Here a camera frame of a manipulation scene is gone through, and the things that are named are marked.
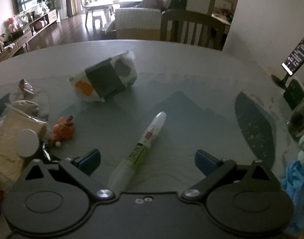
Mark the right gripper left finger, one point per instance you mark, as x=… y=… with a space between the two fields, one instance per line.
x=89 y=162

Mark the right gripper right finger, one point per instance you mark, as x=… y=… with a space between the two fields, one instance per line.
x=206 y=163

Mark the beige sponge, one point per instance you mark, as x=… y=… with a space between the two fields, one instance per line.
x=11 y=163

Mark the grey white pouch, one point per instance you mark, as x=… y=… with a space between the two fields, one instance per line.
x=26 y=106

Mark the blue cloth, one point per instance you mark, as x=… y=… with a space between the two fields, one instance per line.
x=293 y=184

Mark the small red white packet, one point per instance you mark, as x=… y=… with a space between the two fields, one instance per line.
x=25 y=87

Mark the dark box by phone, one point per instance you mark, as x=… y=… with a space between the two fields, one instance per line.
x=294 y=93

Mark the wooden dining chair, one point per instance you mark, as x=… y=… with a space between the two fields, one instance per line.
x=192 y=28

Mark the wooden TV cabinet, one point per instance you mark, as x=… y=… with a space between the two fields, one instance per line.
x=28 y=32

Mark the smartphone on stand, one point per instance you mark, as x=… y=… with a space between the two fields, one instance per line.
x=293 y=62

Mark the small white stool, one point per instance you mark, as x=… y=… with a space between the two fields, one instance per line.
x=97 y=18

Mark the cream yellow sofa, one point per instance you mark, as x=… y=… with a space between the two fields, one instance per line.
x=143 y=21

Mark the coffee table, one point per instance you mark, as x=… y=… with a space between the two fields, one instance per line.
x=105 y=5

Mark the orange toy keychain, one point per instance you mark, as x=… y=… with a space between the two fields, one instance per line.
x=63 y=130

